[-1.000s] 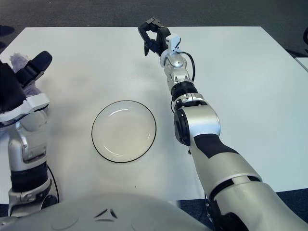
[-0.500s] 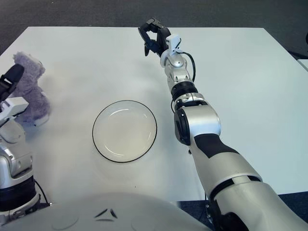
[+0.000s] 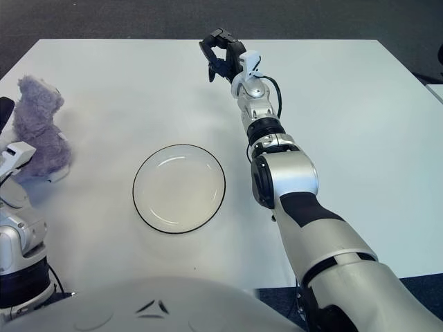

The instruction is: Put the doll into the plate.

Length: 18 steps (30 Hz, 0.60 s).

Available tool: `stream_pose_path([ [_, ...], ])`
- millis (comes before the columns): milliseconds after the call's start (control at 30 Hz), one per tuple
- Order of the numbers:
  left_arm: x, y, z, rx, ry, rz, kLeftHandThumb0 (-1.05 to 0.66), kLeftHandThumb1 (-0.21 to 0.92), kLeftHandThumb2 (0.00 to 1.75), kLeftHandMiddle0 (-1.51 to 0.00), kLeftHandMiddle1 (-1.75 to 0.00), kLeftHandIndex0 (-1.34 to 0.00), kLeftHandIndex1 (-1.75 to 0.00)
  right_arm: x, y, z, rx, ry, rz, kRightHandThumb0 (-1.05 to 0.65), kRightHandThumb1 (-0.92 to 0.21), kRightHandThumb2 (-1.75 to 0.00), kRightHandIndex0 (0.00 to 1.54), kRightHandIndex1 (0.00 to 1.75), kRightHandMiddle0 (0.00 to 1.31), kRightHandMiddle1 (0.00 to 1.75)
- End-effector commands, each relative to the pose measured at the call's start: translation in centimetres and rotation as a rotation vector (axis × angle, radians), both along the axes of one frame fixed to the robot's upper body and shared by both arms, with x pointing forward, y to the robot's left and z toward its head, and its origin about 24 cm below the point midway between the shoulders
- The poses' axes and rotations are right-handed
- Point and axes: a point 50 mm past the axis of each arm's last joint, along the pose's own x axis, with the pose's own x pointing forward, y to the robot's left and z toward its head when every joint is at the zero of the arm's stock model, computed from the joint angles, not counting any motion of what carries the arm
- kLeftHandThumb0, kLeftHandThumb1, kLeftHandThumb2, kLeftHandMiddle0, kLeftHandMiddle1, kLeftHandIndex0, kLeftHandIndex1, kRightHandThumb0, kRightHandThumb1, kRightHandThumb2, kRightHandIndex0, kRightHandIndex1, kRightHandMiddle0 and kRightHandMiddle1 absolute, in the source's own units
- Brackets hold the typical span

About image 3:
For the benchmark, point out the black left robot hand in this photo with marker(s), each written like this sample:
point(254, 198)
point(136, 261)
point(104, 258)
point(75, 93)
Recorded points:
point(5, 114)

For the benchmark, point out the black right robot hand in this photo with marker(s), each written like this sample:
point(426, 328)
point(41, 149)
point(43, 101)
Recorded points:
point(230, 60)

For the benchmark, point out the purple plush bunny doll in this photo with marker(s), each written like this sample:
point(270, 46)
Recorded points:
point(39, 138)

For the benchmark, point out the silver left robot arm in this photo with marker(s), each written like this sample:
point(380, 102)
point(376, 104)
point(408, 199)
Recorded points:
point(20, 235)

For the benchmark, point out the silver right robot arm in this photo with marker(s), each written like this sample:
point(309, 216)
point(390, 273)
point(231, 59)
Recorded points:
point(294, 180)

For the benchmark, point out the white plate with black rim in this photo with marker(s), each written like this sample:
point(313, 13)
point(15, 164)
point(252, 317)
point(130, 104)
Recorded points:
point(178, 188)

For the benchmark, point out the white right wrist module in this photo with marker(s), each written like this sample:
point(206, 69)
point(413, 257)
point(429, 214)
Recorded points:
point(250, 62)

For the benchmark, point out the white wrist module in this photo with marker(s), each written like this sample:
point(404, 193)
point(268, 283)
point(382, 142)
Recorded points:
point(17, 154)
point(250, 62)

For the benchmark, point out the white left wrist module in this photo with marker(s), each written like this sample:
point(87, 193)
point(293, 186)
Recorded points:
point(17, 154)

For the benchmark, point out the black chair base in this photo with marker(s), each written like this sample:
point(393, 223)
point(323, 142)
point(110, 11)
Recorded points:
point(439, 58)

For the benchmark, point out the grey robot torso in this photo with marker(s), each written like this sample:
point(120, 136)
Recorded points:
point(155, 304)

